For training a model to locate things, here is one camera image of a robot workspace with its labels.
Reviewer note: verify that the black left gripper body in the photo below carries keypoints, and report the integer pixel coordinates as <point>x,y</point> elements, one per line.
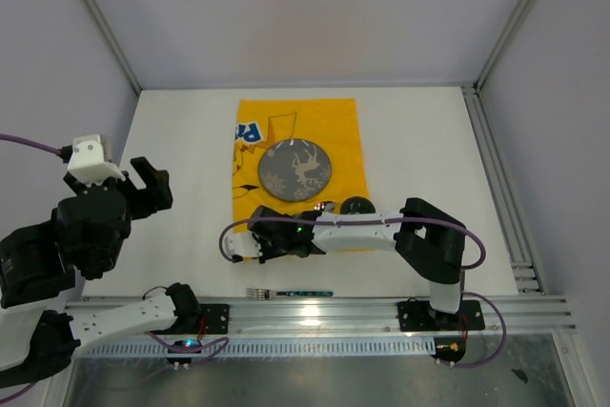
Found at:
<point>108,260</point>

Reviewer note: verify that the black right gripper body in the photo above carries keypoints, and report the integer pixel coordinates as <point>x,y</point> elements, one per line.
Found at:
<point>268,249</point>

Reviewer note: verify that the spoon with green handle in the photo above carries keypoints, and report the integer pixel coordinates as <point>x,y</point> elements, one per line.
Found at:
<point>325,206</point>

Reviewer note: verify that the grey reindeer plate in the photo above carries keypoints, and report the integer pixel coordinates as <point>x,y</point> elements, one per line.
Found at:
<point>294,170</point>

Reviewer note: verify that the dark green mug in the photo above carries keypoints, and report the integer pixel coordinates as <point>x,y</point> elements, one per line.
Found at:
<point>357,205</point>

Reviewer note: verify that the yellow Pikachu cloth placemat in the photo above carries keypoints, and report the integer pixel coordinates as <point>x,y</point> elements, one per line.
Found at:
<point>330,123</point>

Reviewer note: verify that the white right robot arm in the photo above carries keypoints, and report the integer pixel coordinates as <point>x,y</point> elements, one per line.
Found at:
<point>430,241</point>

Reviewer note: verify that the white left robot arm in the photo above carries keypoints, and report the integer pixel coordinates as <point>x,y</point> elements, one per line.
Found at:
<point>38,342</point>

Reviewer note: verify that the left controller board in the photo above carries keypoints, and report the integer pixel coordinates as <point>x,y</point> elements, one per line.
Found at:
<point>180,352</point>

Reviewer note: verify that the controller board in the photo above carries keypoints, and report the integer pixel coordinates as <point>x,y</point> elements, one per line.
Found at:
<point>180,352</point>
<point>449,350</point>

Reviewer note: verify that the right controller board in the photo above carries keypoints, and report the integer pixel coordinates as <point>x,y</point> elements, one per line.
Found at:
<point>449,350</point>

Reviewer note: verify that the fork with green handle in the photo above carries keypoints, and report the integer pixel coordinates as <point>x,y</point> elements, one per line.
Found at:
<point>267,294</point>

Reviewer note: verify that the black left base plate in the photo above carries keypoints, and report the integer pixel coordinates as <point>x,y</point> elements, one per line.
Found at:
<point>212,320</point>

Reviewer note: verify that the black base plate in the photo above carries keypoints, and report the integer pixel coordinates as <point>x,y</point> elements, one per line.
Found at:
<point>212,320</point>
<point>416,315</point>

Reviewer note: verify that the slotted cable duct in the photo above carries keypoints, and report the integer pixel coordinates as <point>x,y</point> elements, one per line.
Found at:
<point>280,347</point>

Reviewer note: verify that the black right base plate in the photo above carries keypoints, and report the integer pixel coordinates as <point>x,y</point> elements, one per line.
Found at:
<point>416,315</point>

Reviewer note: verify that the aluminium side rail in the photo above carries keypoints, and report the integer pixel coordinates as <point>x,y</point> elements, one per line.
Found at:
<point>518,242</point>

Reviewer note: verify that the aluminium mounting rail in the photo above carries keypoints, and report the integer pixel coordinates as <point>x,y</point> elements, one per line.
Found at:
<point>375,316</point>

